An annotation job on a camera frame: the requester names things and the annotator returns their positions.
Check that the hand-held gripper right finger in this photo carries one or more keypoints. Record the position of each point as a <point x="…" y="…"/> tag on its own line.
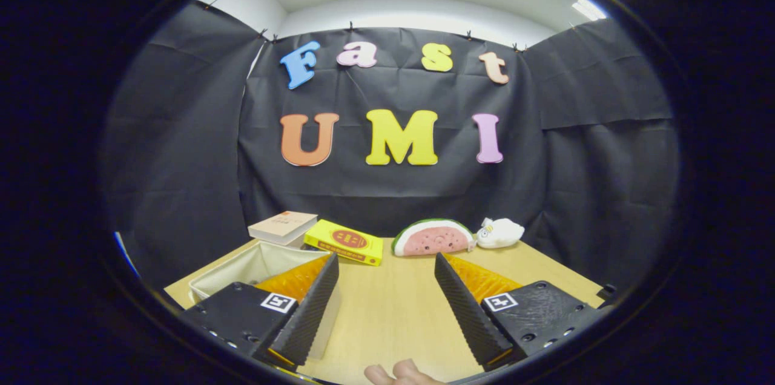
<point x="466" y="312"/>

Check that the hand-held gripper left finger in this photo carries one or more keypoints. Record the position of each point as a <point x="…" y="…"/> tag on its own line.
<point x="306" y="312"/>

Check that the cream fabric storage box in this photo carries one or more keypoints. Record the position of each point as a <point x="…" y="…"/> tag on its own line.
<point x="254" y="264"/>

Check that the watermelon slice plush toy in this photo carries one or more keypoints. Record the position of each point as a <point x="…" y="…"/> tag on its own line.
<point x="433" y="240"/>

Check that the yellow book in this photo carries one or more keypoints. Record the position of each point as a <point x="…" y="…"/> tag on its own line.
<point x="345" y="243"/>

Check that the white plush toy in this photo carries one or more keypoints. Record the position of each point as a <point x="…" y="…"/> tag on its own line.
<point x="501" y="232"/>

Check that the black backdrop cloth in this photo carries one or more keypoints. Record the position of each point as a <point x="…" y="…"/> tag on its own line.
<point x="393" y="191"/>

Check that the small ceiling light panel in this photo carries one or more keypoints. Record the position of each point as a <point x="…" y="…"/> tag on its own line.
<point x="589" y="9"/>

